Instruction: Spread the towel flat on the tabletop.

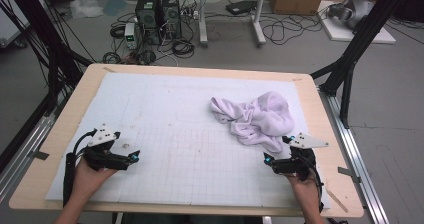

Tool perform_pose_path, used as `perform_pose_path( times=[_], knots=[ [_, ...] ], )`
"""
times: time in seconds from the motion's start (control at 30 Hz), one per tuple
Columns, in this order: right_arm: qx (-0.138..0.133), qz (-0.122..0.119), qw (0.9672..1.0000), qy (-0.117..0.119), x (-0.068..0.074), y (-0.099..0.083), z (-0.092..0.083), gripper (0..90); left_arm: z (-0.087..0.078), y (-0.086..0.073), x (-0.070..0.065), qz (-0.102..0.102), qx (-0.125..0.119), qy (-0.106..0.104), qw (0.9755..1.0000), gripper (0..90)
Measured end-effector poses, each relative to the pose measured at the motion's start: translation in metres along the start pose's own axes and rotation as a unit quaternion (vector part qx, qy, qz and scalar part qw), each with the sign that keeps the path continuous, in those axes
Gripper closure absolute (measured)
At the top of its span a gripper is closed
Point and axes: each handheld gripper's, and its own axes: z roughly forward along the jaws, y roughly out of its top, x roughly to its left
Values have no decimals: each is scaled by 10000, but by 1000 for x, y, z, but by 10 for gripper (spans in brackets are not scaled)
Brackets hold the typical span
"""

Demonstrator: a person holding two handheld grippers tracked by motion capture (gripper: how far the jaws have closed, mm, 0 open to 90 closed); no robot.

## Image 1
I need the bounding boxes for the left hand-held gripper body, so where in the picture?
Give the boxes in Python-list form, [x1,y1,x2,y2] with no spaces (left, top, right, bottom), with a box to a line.
[83,123,132,172]

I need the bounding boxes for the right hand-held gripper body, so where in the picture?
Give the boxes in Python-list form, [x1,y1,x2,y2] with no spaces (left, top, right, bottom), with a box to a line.
[273,133,330,182]

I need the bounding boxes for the lilac printed towel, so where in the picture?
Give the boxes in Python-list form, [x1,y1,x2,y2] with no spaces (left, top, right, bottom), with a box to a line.
[209,90,297,154]

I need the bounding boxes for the person's left hand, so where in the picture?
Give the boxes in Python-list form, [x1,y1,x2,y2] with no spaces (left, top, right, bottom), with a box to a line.
[71,157,118,202]

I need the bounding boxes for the person's right hand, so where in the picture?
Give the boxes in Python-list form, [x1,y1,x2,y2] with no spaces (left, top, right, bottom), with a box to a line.
[285,173,323,208]

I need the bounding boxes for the grey tape piece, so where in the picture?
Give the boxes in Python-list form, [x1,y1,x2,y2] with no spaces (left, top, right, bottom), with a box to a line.
[28,149,51,161]
[337,166,362,184]

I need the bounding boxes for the thin wooden stick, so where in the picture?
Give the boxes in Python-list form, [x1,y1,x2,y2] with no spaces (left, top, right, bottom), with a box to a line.
[324,186,350,214]

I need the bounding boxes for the white foam mat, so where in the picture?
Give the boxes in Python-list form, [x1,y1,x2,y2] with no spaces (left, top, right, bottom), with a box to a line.
[44,72,332,210]

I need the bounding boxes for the person's dark clothing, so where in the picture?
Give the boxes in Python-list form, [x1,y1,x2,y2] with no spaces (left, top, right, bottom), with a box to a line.
[120,213,264,224]

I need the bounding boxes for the white power supply box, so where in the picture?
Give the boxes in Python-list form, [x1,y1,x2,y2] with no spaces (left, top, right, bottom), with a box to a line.
[124,22,138,50]

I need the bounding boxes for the white floor board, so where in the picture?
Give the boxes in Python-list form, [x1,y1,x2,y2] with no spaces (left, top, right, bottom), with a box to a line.
[317,0,397,45]

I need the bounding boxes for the white desk leg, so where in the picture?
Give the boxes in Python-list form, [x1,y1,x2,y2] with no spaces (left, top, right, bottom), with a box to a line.
[197,0,210,48]
[251,0,268,48]

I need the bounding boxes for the large black computer tower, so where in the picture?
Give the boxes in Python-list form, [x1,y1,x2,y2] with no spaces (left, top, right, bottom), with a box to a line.
[134,0,163,46]

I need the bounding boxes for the teal floor sheet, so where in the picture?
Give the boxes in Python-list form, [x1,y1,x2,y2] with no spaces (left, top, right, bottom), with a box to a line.
[102,0,129,17]

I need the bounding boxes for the clear plastic bag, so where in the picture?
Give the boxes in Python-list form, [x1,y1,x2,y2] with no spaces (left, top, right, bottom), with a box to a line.
[69,0,105,20]

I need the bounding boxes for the slim black computer tower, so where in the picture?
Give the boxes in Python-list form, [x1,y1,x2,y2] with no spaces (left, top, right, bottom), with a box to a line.
[161,0,183,40]

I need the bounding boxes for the black flat device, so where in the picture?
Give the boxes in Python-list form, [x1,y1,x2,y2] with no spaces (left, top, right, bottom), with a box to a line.
[225,0,258,16]

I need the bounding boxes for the grey helmet-like device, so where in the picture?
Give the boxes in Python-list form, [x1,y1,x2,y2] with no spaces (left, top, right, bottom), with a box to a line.
[327,0,376,30]

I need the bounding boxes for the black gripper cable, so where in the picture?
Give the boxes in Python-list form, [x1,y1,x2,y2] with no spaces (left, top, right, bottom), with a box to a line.
[62,128,98,208]
[308,148,326,214]

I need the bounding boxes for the aluminium rail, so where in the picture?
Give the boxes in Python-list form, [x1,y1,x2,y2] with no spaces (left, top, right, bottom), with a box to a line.
[0,93,68,202]
[319,89,391,224]

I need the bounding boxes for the coiled black cable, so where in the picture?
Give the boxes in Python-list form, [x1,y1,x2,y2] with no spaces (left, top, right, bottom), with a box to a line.
[171,38,196,59]

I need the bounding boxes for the black cable tangle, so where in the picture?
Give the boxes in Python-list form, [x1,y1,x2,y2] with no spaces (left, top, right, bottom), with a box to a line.
[259,12,332,47]

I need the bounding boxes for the black metal frame stand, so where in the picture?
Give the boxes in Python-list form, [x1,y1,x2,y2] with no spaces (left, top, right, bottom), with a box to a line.
[0,0,95,116]
[309,0,415,130]

